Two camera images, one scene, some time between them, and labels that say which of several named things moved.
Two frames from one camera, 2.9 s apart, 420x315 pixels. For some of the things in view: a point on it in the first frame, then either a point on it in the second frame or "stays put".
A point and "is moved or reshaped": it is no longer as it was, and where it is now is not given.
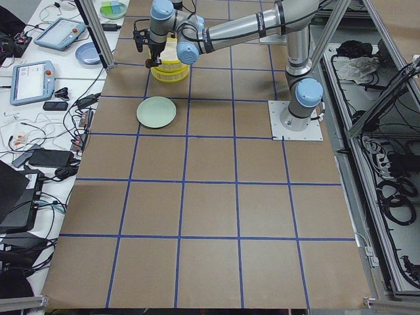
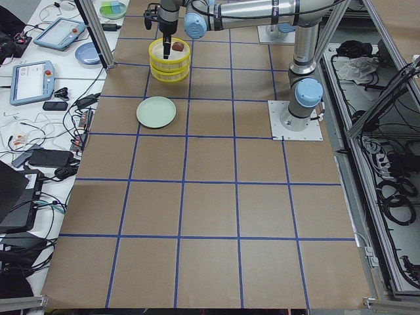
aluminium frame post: [90, 14] stays put
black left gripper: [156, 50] to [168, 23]
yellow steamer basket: [170, 77] stays put
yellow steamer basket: [169, 57] stays put
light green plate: [156, 112] stays put
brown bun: [148, 63] is moved or reshaped
